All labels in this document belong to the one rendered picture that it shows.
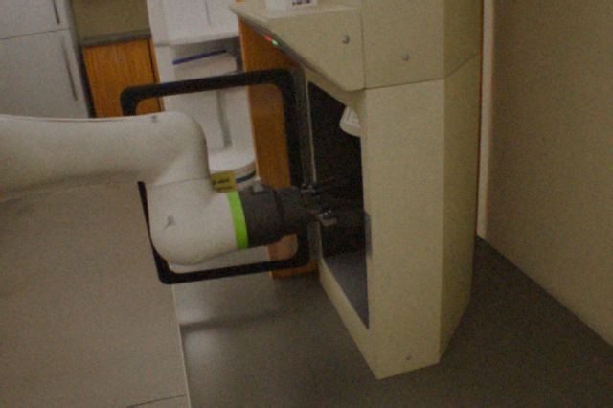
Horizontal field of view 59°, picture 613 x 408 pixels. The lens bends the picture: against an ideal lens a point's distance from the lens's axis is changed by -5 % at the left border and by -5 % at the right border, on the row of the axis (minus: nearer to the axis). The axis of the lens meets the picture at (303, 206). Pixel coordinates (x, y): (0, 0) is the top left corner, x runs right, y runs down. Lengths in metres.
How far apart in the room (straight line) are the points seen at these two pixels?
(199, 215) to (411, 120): 0.33
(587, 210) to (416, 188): 0.39
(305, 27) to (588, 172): 0.59
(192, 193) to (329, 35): 0.31
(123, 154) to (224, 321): 0.45
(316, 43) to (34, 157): 0.36
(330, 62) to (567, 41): 0.50
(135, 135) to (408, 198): 0.38
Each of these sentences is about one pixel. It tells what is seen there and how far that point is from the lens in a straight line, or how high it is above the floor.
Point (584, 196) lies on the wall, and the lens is 1.09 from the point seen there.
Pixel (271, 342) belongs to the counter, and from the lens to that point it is 1.05.
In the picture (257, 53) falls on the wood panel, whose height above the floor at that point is 1.41.
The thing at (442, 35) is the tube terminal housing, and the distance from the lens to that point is 0.76.
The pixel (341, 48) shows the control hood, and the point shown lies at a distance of 0.71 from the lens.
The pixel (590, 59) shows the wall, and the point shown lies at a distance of 1.03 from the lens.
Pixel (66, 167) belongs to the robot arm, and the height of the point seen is 1.36.
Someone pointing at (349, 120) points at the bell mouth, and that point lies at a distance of 0.87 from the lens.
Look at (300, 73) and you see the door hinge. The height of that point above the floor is 1.38.
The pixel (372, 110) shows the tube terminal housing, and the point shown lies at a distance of 0.74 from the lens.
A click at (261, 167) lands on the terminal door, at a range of 1.06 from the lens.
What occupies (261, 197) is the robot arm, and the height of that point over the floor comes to 1.24.
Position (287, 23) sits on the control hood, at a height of 1.50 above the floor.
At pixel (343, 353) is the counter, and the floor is 0.94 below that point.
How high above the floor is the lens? 1.58
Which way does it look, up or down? 25 degrees down
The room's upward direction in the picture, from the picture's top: 5 degrees counter-clockwise
